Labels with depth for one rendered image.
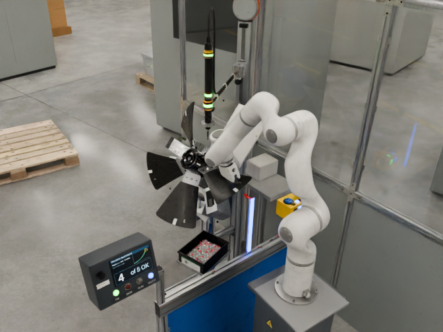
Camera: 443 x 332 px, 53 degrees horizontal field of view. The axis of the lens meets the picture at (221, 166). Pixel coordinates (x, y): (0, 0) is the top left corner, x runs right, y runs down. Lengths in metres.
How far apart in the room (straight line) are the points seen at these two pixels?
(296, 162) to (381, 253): 1.18
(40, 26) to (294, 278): 6.59
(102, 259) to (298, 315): 0.82
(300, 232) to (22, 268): 2.51
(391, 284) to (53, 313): 2.16
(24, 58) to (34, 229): 4.19
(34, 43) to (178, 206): 5.81
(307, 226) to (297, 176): 0.19
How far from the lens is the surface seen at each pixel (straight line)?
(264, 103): 1.68
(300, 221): 1.71
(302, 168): 1.67
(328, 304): 2.01
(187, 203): 2.37
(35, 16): 7.80
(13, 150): 5.15
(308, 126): 1.66
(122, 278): 1.77
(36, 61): 7.91
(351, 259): 2.87
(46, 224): 4.12
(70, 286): 3.48
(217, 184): 2.22
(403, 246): 2.59
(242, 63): 2.74
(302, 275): 1.90
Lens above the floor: 2.37
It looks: 30 degrees down
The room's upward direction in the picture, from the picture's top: 1 degrees clockwise
